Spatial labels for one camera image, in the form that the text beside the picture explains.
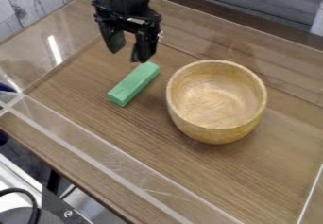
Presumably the brown wooden bowl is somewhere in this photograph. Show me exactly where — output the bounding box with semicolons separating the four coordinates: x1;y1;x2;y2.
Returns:
165;60;266;145

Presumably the black metal bracket with screw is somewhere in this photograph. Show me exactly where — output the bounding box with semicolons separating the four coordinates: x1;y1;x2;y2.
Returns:
37;188;93;224

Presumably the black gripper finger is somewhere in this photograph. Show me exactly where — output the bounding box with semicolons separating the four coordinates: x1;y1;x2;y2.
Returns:
130;31;158;63
98;22;126;54

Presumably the blue object left edge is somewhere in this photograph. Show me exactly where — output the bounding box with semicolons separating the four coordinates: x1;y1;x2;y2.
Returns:
0;82;15;93

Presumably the clear acrylic enclosure wall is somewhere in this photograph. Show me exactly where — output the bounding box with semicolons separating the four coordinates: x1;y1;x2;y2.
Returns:
0;0;323;224

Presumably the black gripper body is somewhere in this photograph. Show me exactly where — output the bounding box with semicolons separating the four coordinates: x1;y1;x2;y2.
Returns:
92;0;161;36

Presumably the black cable bottom left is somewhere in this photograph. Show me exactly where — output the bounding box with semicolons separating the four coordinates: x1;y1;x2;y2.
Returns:
0;187;41;224

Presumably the green rectangular block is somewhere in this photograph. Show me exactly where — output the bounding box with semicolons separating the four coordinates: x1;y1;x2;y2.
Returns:
106;61;160;107

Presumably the black table leg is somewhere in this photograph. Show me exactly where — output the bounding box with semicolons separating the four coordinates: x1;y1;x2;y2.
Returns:
46;170;61;195

